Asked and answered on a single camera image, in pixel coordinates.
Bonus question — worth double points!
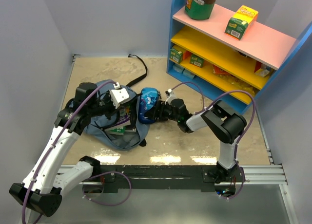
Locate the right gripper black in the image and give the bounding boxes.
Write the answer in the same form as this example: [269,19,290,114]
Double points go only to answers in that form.
[144,100,180,123]

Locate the blue patterned pencil case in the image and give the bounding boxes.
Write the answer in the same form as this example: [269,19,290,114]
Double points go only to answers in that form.
[138,87,161,124]

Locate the purple treehouse book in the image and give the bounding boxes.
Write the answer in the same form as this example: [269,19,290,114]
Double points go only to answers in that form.
[113,107,131,127]

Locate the blue student backpack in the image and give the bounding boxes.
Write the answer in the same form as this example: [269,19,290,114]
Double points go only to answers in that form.
[84,54,151,151]

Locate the green treehouse book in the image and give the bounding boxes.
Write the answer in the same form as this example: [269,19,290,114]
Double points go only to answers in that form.
[105,126,125,135]

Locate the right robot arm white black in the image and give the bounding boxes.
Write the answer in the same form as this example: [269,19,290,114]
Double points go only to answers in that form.
[152,98,247,184]

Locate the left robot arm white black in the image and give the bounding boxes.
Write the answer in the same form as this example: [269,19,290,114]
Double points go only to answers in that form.
[9,80,128,217]

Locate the yellow snack bag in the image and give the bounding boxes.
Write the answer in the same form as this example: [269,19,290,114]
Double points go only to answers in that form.
[223,75,258,95]

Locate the light blue box right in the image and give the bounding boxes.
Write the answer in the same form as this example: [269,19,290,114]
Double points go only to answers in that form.
[183,70,195,79]

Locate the light blue box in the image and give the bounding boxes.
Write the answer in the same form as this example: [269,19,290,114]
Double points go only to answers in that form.
[183,70,195,79]
[173,64,184,74]

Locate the light blue box left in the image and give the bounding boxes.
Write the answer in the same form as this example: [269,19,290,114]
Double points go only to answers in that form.
[173,64,184,74]

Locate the green box left shelf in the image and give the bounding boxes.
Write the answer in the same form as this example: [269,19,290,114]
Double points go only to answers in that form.
[170,45,184,63]

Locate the green box shelf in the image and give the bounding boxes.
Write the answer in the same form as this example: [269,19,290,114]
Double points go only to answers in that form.
[170,45,184,63]
[190,54,205,68]

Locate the green box middle shelf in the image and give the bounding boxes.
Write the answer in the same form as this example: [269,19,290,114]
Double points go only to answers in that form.
[190,54,205,68]

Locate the orange snack packet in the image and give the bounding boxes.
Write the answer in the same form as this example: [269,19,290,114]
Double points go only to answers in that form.
[213,65,230,75]

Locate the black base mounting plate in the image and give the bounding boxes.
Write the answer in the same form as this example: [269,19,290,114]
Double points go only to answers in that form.
[82,164,246,193]

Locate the colourful wooden shelf unit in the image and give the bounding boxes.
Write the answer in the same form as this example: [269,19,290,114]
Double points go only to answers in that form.
[167,0,312,113]

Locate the red yellow box right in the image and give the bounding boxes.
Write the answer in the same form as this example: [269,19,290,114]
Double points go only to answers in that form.
[254,61,273,77]

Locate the green brown canister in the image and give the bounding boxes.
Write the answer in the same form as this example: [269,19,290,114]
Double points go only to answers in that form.
[185,0,216,20]

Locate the yellow green carton box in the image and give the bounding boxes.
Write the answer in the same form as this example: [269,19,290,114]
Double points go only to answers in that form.
[224,5,259,40]

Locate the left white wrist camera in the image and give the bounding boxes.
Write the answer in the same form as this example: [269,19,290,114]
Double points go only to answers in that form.
[109,88,130,109]

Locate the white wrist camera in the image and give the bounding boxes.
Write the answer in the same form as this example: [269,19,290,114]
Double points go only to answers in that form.
[165,89,176,105]
[109,88,130,109]

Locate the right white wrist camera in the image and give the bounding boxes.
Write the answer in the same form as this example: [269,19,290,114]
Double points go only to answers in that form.
[165,89,176,105]

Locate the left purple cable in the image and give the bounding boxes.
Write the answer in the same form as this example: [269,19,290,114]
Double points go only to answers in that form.
[21,79,132,224]

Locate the purple cable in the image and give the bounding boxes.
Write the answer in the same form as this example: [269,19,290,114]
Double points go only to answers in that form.
[170,81,256,200]
[21,79,132,224]

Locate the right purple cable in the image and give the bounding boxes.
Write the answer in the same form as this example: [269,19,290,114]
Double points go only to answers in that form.
[170,81,256,200]

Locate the aluminium frame rail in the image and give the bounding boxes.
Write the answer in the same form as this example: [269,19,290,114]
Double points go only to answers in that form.
[18,54,298,224]

